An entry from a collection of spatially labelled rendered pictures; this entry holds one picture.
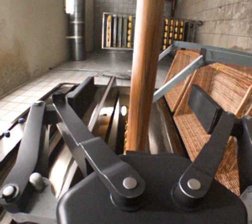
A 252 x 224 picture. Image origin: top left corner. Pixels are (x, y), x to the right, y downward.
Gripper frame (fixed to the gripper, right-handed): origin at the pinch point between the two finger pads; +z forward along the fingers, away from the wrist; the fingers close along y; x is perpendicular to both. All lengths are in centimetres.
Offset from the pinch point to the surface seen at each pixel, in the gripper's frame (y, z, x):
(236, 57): 37, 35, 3
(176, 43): 26, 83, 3
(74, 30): -122, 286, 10
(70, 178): -21.0, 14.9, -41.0
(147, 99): 0.5, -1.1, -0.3
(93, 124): -21, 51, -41
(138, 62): -0.9, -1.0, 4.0
